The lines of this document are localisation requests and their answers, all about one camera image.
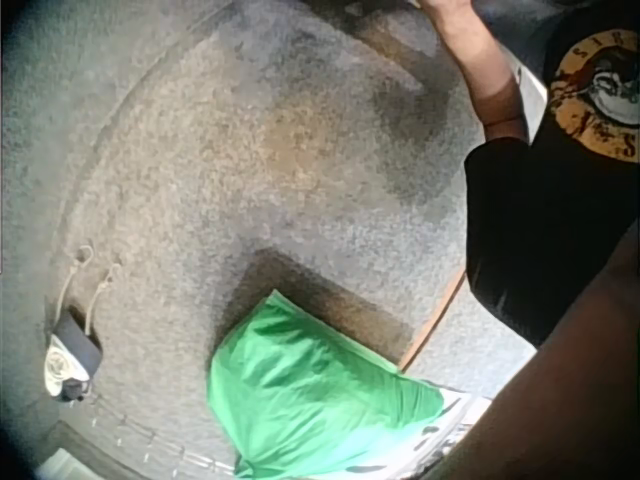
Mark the person's left hand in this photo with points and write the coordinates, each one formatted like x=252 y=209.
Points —
x=445 y=5

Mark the white sheet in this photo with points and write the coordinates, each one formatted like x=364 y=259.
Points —
x=534 y=87

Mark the grey fringed rug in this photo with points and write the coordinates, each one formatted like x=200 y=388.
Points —
x=240 y=170

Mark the green cloth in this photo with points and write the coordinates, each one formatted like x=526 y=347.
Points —
x=310 y=390

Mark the white black patterned cloth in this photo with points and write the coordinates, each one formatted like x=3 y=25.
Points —
x=462 y=417

